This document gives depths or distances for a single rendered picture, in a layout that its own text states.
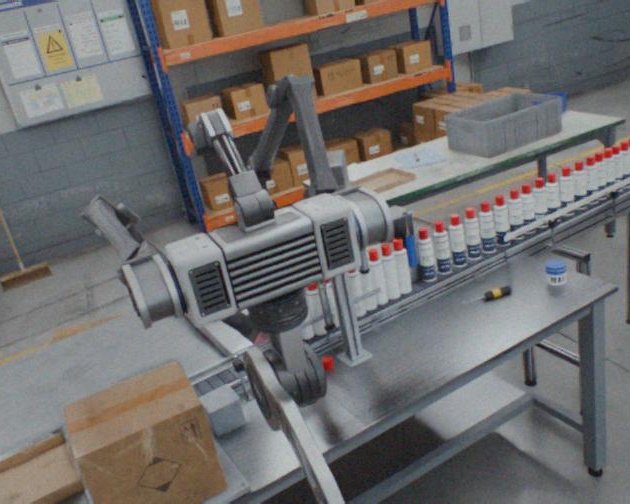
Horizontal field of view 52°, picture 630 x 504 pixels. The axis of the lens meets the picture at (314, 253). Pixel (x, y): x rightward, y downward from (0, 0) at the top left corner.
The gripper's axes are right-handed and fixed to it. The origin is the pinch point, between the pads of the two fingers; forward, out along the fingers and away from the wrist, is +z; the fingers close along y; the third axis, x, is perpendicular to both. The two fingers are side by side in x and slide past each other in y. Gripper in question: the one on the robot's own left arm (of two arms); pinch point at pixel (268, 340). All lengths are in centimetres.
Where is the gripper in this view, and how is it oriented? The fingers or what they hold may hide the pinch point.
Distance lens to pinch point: 213.8
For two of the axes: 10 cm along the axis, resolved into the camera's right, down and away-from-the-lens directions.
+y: -5.2, -2.6, 8.1
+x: -5.6, 8.2, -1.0
